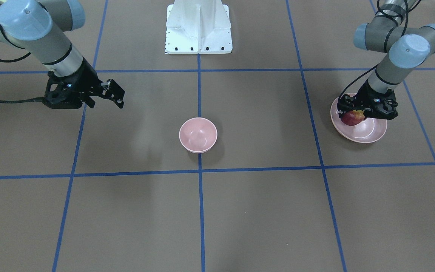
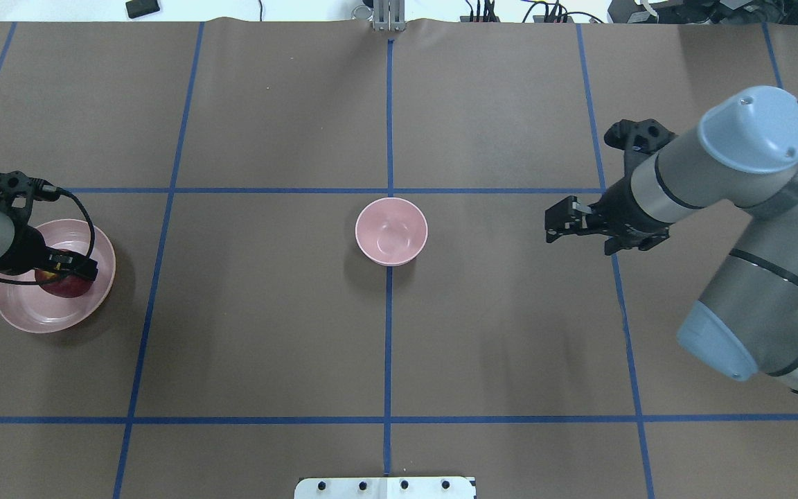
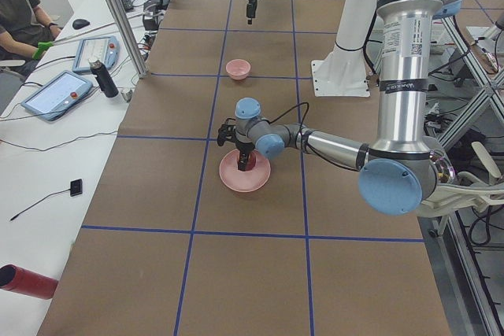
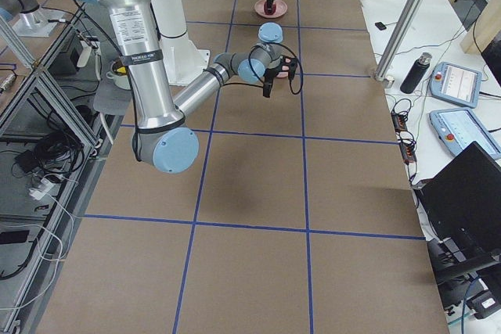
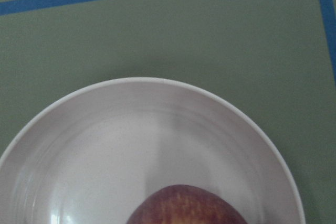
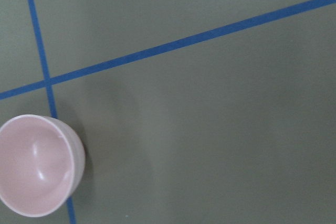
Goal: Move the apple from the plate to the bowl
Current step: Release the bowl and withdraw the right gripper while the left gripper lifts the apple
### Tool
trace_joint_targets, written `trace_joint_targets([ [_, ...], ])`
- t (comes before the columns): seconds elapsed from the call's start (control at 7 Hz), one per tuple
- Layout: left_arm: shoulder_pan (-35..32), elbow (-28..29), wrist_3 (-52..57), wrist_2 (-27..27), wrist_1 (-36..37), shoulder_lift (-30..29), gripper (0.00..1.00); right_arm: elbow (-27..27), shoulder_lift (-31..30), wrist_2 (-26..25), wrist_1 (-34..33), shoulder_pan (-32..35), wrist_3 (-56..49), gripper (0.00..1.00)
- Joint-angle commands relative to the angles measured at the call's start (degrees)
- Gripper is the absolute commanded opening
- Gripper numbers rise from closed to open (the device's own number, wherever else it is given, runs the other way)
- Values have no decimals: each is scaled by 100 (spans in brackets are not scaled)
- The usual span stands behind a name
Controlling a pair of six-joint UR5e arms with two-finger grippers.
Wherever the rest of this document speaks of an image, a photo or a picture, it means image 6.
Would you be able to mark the pink bowl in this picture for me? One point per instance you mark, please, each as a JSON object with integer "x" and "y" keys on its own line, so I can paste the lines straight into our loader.
{"x": 42, "y": 164}

